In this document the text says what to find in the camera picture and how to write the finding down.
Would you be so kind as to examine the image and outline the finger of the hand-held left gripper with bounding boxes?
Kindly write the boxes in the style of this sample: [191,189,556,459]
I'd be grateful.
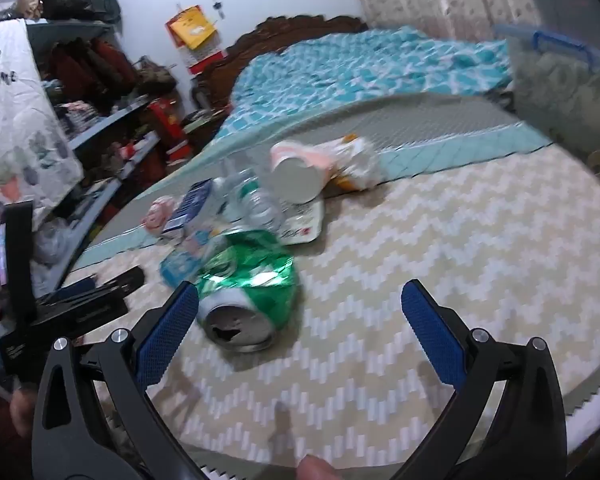
[55,266,146,306]

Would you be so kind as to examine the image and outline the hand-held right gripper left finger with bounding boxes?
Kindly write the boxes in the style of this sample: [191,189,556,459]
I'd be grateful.
[30,280,211,480]

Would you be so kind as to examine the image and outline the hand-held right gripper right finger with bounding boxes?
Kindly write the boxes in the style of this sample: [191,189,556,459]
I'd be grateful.
[392,280,568,480]

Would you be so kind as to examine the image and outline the pink and yellow box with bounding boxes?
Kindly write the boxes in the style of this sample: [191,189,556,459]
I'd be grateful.
[139,196,178,237]

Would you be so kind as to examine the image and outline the blue milk carton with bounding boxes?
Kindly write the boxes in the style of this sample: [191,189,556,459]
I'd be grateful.
[162,180,222,238]

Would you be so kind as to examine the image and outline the crushed green can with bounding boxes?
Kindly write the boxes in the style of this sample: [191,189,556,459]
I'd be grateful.
[196,229,301,353]

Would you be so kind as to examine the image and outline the clear plastic bottle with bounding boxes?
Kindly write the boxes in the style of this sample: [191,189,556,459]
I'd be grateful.
[215,167,286,235]

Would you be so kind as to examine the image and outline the person's left hand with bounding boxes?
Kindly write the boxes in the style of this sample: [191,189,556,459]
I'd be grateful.
[9,385,38,441]

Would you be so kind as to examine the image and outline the person's right hand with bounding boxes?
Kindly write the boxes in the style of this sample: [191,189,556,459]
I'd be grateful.
[299,454,342,480]

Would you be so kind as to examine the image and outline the light blue packet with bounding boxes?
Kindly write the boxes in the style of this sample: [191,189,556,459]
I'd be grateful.
[159,227,216,288]

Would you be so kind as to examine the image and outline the grey plastic bag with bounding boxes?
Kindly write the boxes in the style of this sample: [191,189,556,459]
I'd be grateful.
[32,220,81,271]

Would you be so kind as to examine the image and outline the grey metal shelf rack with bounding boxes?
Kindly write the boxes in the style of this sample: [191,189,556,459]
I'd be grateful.
[25,17,163,281]

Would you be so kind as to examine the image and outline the red boxes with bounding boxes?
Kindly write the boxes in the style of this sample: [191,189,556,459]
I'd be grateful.
[147,97,193,161]

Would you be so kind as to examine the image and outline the dark wooden nightstand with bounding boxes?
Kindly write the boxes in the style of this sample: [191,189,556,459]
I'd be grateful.
[182,107,226,156]

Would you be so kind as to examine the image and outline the white flat packet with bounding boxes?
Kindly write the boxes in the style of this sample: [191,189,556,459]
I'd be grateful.
[275,197,327,246]

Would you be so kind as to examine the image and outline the white printed cloth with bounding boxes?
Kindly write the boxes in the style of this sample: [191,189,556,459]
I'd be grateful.
[0,17,86,226]

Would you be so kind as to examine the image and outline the pink and white paper cup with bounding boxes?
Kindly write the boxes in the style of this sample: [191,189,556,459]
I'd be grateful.
[269,139,332,205]

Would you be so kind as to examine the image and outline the brown handbag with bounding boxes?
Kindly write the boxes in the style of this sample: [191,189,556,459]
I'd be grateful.
[132,55,178,96]

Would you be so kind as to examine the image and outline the dark red clothes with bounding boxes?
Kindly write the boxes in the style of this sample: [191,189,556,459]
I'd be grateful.
[47,37,136,101]

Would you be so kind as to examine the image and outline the teal patterned blanket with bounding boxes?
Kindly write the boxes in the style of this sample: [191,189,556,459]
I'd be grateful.
[212,25,516,146]

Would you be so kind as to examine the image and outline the carved wooden headboard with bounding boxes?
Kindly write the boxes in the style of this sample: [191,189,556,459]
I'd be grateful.
[200,14,371,111]

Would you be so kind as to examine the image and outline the red and yellow wall calendar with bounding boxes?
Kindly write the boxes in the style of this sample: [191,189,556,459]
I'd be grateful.
[165,5,220,77]

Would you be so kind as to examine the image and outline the clear blue-handled storage box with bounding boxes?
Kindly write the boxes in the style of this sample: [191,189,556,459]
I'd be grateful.
[495,22,600,146]

